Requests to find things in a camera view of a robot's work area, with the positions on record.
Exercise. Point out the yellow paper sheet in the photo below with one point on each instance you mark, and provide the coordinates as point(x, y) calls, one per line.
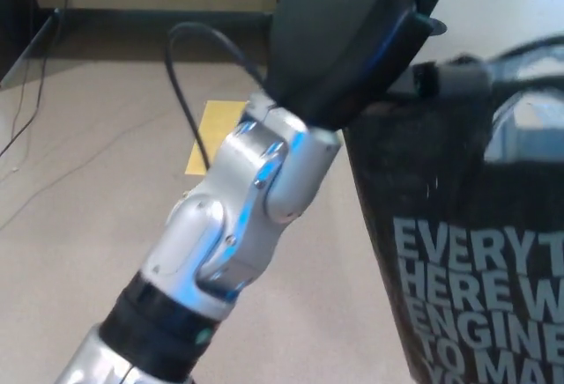
point(220, 137)

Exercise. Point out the dark wall baseboard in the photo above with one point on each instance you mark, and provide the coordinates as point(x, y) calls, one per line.
point(167, 16)

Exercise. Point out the black printed plastic bag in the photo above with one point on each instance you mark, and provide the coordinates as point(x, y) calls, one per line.
point(440, 159)

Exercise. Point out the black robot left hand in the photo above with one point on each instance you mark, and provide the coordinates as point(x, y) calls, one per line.
point(335, 36)

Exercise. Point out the black cabinet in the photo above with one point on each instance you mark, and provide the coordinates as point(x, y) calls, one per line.
point(15, 14)

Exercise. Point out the black round desk grommet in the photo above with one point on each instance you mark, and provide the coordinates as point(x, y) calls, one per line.
point(438, 27)

